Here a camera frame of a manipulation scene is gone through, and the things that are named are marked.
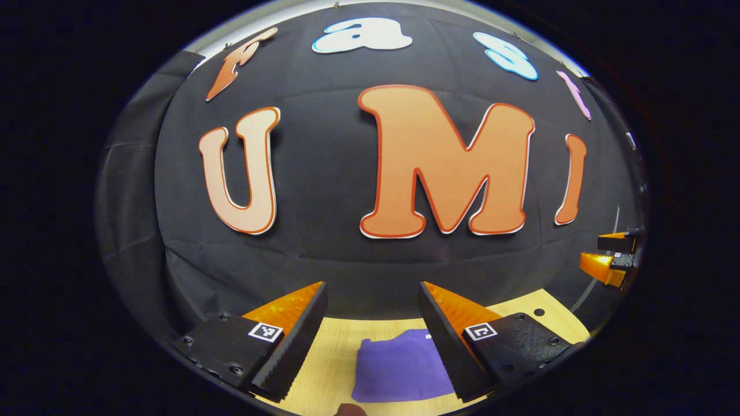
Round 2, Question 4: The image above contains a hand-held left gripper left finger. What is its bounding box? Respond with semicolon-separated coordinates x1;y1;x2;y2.
171;281;329;403

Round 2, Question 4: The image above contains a purple button shirt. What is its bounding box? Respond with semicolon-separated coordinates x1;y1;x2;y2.
351;328;457;403

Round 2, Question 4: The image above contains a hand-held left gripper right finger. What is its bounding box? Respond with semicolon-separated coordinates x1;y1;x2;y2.
419;281;586;403

